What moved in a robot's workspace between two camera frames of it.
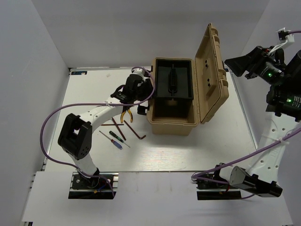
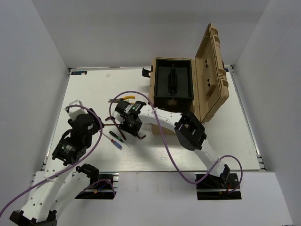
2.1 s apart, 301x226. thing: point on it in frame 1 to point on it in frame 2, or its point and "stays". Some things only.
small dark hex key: (118, 129) stays
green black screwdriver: (117, 137) stays
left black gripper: (148, 92) to (96, 125)
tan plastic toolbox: (178, 117) stays
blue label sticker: (79, 72) stays
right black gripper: (251, 61) to (133, 131)
